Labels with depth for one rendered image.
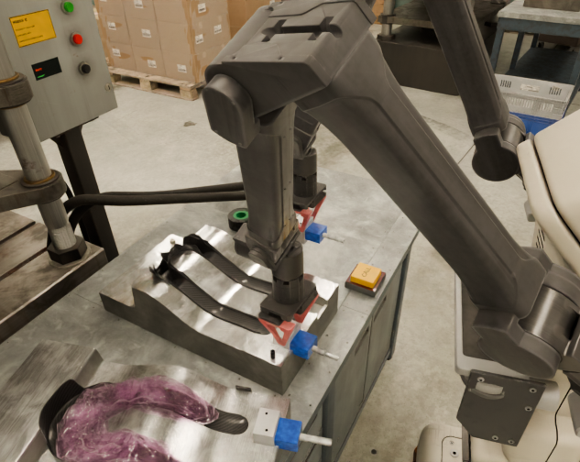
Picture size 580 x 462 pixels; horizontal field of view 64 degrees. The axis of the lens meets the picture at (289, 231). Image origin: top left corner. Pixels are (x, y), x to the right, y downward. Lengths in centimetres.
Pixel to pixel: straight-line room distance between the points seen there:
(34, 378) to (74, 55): 88
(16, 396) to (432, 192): 80
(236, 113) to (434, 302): 205
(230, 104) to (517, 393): 59
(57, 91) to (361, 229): 93
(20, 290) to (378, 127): 119
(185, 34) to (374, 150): 432
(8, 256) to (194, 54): 343
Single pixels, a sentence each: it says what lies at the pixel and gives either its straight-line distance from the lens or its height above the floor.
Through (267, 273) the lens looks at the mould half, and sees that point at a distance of 111.
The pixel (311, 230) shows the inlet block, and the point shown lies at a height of 95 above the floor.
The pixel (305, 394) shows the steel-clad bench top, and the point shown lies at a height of 80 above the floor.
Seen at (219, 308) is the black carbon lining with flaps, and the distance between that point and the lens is 104.
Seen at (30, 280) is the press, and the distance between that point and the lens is 144.
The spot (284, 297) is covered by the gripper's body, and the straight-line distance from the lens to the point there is 83.
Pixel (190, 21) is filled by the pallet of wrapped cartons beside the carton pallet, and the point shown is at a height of 69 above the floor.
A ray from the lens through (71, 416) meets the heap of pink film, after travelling 94.
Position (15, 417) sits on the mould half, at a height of 91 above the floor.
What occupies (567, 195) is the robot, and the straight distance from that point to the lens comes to 61.
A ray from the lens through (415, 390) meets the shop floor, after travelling 202.
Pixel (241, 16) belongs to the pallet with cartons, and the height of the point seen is 56.
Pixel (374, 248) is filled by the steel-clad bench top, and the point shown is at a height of 80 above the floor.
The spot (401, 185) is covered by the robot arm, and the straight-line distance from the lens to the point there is 40.
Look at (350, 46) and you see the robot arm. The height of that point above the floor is 152.
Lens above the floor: 161
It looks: 36 degrees down
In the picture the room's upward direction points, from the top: 2 degrees counter-clockwise
